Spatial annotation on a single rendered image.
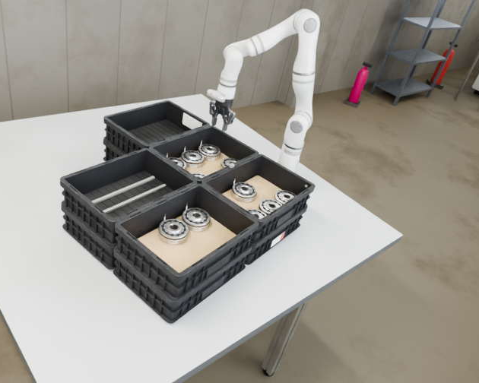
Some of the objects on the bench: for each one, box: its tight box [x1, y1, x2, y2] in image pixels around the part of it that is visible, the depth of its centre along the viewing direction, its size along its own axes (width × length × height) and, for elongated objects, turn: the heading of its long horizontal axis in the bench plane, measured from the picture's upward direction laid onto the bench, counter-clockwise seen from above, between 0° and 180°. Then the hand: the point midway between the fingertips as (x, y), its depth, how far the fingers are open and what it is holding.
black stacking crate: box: [61, 203, 117, 270], centre depth 165 cm, size 40×30×12 cm
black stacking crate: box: [113, 247, 252, 324], centre depth 152 cm, size 40×30×12 cm
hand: (219, 125), depth 189 cm, fingers open, 5 cm apart
